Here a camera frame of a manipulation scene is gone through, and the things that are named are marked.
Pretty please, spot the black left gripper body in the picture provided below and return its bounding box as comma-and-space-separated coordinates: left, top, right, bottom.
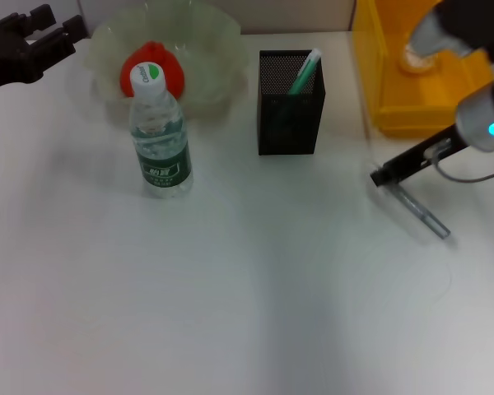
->
0, 13, 47, 96

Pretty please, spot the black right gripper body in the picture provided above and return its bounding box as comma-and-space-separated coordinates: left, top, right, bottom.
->
380, 122, 469, 183

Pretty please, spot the grey marker pen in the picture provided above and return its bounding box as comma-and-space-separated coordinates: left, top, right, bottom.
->
389, 183, 452, 241

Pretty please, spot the white paper ball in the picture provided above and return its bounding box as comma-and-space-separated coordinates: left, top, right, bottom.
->
402, 43, 440, 78

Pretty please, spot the red fuzzy ball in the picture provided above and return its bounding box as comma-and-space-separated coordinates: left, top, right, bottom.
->
119, 40, 186, 102

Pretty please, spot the green utility knife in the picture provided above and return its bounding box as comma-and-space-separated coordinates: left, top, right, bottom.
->
287, 48, 324, 97

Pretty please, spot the clear green-label water bottle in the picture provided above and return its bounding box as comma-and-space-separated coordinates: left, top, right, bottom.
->
129, 60, 194, 201

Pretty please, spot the black mesh pen holder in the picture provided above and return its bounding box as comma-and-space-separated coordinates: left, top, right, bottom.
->
257, 49, 327, 156

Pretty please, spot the pale green glass fruit plate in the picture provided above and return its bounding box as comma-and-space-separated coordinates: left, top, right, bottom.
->
85, 0, 249, 125

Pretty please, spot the yellow plastic bin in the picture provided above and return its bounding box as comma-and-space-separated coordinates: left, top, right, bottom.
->
352, 0, 494, 139

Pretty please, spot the grey right gripper cable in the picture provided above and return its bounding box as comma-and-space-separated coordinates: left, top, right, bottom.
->
430, 142, 494, 185

